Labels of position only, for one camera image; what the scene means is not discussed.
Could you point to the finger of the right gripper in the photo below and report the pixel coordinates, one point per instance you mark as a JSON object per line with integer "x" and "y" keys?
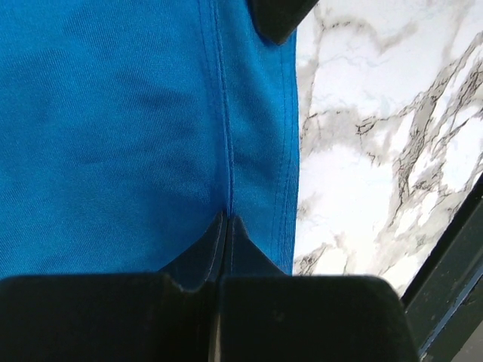
{"x": 276, "y": 20}

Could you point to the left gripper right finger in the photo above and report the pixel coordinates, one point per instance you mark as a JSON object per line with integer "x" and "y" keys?
{"x": 266, "y": 315}

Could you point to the blue satin napkin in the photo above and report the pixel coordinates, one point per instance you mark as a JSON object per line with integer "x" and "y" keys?
{"x": 127, "y": 126}

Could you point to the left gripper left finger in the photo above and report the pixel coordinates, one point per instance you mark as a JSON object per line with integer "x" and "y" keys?
{"x": 157, "y": 316}

